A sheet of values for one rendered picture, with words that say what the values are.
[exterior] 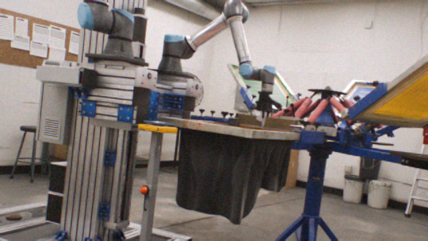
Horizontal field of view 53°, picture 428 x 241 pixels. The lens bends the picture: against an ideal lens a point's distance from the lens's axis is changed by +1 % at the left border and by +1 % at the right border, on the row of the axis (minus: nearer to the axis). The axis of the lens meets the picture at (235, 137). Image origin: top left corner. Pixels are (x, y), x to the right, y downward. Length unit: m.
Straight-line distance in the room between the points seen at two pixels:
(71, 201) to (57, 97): 0.59
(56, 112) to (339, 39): 5.17
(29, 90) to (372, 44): 4.76
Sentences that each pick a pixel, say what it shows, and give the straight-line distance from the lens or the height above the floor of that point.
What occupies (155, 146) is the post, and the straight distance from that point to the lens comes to 1.99.
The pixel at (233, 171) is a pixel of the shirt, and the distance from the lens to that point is 2.07.
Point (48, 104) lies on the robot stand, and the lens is 2.64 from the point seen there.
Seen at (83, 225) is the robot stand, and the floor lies 0.33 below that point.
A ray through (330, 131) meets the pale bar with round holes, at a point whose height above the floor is 1.02.
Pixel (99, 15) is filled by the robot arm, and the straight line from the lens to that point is 2.16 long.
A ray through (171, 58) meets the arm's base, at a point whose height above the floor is 1.33.
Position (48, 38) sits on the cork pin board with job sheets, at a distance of 5.95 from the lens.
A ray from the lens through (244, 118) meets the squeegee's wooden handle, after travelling 2.62.
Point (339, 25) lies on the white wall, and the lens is 7.03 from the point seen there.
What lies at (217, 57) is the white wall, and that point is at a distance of 8.12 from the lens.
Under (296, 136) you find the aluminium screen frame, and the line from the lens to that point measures 2.27.
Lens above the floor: 1.05
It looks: 3 degrees down
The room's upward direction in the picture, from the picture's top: 7 degrees clockwise
